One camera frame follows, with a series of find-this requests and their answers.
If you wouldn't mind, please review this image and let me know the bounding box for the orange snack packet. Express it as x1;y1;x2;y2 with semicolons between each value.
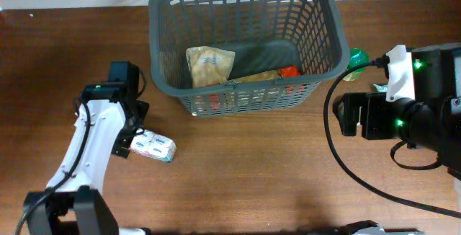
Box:
208;64;303;110

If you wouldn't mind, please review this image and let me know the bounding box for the left black camera cable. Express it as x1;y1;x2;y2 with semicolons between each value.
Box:
14;68;147;235

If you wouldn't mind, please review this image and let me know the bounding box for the green lid glass jar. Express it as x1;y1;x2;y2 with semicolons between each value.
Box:
343;48;370;81

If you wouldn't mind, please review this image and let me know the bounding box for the right black camera cable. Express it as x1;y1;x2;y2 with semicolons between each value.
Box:
323;56;461;220

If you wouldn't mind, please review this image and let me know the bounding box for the grey plastic shopping basket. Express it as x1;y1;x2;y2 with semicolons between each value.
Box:
148;0;349;117

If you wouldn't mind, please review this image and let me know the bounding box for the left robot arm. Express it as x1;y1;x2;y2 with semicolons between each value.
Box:
15;61;151;234

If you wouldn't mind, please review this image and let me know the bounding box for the tissue pocket packs bundle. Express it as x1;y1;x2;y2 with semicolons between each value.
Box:
130;130;176;162

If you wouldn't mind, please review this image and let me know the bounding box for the black camera cable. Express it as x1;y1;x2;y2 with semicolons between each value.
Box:
323;56;461;220
14;68;147;235

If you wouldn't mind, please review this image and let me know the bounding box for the beige grain pouch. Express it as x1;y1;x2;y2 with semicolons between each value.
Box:
186;46;236;88

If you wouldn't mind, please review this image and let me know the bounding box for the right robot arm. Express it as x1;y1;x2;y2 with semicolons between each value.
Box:
333;43;460;178

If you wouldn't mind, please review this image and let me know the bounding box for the pale green foil packet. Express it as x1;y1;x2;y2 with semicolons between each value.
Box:
373;84;388;92

